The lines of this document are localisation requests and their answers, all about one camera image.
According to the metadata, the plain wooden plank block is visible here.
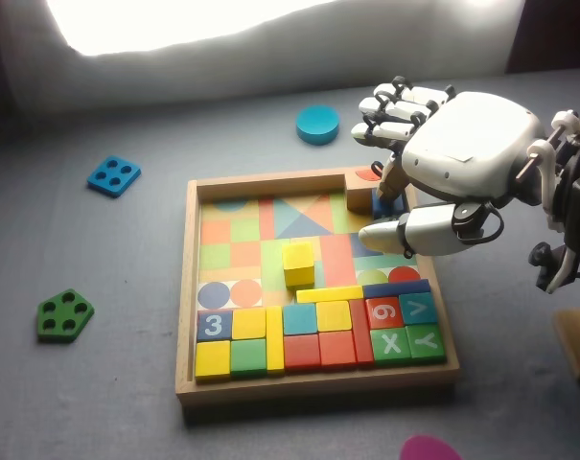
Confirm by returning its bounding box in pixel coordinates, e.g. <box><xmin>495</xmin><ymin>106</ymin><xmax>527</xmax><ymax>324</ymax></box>
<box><xmin>551</xmin><ymin>308</ymin><xmax>580</xmax><ymax>383</ymax></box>

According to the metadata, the dark blue letter cube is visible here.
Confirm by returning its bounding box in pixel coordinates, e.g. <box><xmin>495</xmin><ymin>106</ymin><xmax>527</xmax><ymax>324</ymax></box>
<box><xmin>371</xmin><ymin>189</ymin><xmax>407</xmax><ymax>223</ymax></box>

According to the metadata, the wooden puzzle tray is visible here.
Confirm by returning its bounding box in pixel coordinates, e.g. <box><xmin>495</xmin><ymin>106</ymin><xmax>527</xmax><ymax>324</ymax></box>
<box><xmin>174</xmin><ymin>165</ymin><xmax>462</xmax><ymax>397</ymax></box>

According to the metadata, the grey table cloth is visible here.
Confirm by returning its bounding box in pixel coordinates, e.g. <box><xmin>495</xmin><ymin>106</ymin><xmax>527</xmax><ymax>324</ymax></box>
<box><xmin>0</xmin><ymin>66</ymin><xmax>580</xmax><ymax>460</ymax></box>

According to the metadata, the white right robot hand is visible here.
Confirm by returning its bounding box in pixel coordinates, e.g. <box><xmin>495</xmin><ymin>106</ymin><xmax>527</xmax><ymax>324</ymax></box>
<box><xmin>350</xmin><ymin>75</ymin><xmax>547</xmax><ymax>260</ymax></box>

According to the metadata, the wooden block with red semicircle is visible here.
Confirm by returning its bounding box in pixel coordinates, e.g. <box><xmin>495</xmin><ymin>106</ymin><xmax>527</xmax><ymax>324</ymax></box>
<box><xmin>345</xmin><ymin>166</ymin><xmax>384</xmax><ymax>215</ymax></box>

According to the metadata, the blue square four-hole piece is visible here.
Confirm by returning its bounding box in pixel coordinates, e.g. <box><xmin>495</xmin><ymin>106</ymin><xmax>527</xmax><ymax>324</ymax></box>
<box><xmin>85</xmin><ymin>154</ymin><xmax>142</xmax><ymax>199</ymax></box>

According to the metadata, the white backdrop sheet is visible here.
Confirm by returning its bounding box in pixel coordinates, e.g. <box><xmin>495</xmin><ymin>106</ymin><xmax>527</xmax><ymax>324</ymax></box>
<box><xmin>0</xmin><ymin>0</ymin><xmax>528</xmax><ymax>119</ymax></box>

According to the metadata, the green pentagon holed piece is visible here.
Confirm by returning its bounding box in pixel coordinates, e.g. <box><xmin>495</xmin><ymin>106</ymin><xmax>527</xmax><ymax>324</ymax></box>
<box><xmin>35</xmin><ymin>287</ymin><xmax>96</xmax><ymax>344</ymax></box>

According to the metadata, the blue round disc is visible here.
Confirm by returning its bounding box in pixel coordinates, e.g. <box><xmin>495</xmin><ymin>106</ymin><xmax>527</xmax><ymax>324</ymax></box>
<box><xmin>295</xmin><ymin>104</ymin><xmax>341</xmax><ymax>147</ymax></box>

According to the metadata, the yellow cube block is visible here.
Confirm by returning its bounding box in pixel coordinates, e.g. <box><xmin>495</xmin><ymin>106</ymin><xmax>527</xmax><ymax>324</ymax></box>
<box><xmin>281</xmin><ymin>240</ymin><xmax>316</xmax><ymax>289</ymax></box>

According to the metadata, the magenta flat piece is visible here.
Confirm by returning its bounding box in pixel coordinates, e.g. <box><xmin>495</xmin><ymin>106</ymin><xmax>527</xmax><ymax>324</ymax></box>
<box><xmin>399</xmin><ymin>434</ymin><xmax>463</xmax><ymax>460</ymax></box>

